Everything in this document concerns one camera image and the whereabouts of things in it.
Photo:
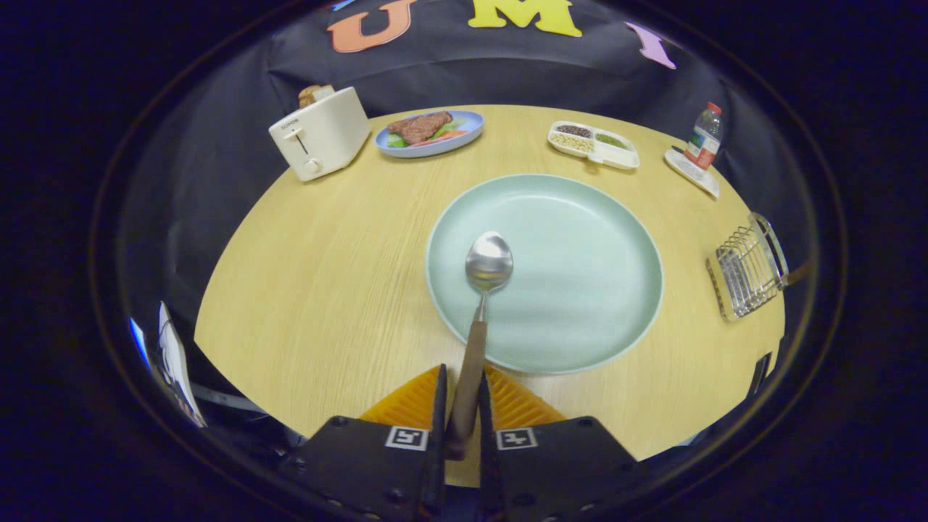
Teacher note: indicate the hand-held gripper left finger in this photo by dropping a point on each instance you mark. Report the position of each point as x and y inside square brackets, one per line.
[377, 471]

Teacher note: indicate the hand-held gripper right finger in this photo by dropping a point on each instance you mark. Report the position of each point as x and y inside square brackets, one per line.
[551, 471]

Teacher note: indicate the pale green round plate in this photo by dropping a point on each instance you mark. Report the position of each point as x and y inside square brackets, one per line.
[573, 290]

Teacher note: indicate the dark grey object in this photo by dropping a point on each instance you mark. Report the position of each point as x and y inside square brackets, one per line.
[759, 375]

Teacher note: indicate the bright blue-white screen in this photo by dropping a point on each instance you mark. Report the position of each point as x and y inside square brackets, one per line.
[139, 342]

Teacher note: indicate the white square coaster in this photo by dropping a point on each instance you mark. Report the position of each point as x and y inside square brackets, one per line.
[689, 174]

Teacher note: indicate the white divided dish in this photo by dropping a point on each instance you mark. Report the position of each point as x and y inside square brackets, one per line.
[593, 145]

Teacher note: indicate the cream white toaster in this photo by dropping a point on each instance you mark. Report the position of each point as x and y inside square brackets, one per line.
[322, 134]

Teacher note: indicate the brown meat piece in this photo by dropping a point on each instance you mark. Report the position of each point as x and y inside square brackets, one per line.
[419, 127]

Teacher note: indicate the blue oval plate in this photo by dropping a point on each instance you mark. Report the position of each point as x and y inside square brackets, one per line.
[464, 132]

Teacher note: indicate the black backdrop cloth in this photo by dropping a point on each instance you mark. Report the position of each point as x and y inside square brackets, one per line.
[217, 145]

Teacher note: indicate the clear red-capped water bottle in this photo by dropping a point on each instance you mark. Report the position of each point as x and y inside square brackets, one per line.
[703, 141]

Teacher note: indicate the toast slice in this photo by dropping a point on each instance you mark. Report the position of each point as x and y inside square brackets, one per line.
[315, 94]

